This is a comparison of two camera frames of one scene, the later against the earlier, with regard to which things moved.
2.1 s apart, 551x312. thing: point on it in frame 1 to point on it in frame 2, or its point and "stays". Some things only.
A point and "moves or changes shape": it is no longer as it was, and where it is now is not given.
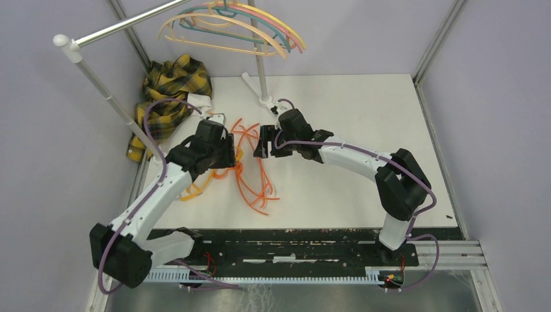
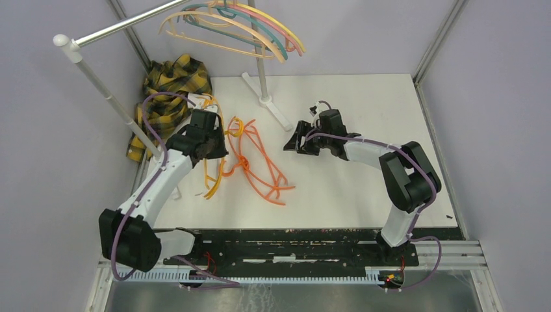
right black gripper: (266, 134) to (294, 143)
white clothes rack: (73, 46) stays
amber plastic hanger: (193, 191) to (212, 184)
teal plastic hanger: (226, 38) moves or changes shape
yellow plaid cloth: (166, 87) stays
